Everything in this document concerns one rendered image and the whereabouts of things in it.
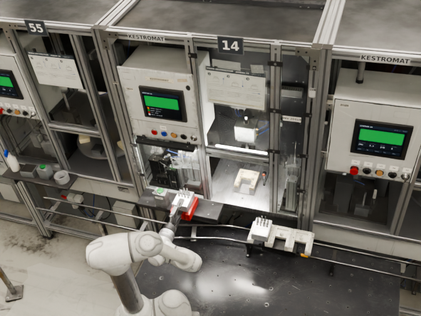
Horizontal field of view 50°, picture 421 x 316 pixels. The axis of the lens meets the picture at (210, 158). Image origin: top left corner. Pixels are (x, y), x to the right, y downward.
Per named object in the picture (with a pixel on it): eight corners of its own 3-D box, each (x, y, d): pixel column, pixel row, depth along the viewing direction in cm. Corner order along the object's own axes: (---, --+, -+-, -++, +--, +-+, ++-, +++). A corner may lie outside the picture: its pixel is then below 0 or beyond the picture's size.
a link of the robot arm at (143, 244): (161, 227, 207) (131, 233, 206) (158, 224, 189) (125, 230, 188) (166, 257, 204) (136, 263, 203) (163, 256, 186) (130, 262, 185)
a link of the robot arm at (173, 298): (194, 330, 242) (190, 308, 227) (160, 336, 241) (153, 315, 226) (190, 302, 254) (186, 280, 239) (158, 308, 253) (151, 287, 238)
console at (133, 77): (131, 137, 265) (114, 69, 234) (151, 109, 285) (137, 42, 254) (198, 148, 253) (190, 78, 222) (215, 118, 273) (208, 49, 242)
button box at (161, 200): (155, 206, 286) (152, 193, 278) (160, 197, 291) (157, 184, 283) (166, 208, 283) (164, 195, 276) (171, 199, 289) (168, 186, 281)
